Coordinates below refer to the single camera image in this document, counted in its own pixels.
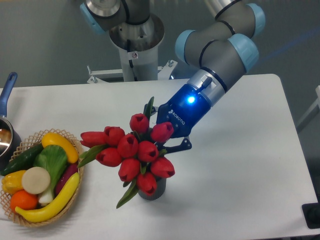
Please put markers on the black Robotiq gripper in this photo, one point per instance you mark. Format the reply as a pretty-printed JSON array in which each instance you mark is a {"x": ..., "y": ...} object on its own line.
[{"x": 184, "y": 110}]

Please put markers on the red tulip bouquet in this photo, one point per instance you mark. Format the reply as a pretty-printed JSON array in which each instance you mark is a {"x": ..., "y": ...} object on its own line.
[{"x": 134, "y": 153}]

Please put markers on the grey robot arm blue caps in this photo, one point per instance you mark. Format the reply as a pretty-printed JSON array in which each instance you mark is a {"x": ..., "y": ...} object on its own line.
[{"x": 222, "y": 54}]

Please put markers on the dark grey ribbed vase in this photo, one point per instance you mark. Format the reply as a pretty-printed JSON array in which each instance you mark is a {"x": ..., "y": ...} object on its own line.
[{"x": 161, "y": 187}]

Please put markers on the purple sweet potato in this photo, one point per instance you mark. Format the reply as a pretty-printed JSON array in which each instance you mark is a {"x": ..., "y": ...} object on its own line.
[{"x": 69, "y": 171}]

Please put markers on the green bok choy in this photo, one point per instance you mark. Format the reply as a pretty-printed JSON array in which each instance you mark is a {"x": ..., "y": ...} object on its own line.
[{"x": 52, "y": 158}]

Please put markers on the yellow squash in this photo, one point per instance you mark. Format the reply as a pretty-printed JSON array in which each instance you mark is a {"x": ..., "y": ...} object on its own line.
[{"x": 53, "y": 138}]

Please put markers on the woven wicker basket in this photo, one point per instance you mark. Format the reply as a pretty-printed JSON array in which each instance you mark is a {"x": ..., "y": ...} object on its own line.
[{"x": 24, "y": 145}]

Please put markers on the beige round disc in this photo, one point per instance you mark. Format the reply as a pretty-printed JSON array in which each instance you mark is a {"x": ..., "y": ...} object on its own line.
[{"x": 35, "y": 180}]

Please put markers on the yellow banana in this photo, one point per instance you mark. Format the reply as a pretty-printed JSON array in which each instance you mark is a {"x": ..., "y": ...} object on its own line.
[{"x": 56, "y": 206}]

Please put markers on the green cucumber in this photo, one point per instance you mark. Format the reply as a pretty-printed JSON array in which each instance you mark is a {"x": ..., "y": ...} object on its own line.
[{"x": 23, "y": 161}]

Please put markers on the black device at table edge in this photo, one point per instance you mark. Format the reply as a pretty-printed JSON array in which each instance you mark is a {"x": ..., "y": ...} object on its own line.
[{"x": 311, "y": 212}]

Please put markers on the orange fruit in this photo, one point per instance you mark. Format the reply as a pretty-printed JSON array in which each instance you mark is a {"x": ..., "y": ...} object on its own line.
[{"x": 23, "y": 200}]

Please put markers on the yellow bell pepper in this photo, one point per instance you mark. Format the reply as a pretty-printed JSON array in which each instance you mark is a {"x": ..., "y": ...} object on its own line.
[{"x": 12, "y": 182}]

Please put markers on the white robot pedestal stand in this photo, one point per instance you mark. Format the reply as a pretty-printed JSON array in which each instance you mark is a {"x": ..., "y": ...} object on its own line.
[{"x": 136, "y": 66}]

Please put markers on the white furniture frame right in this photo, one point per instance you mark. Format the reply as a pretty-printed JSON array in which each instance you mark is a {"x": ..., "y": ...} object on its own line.
[{"x": 310, "y": 113}]

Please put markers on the blue handled saucepan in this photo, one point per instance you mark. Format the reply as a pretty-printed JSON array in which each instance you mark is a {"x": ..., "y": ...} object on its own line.
[{"x": 9, "y": 138}]

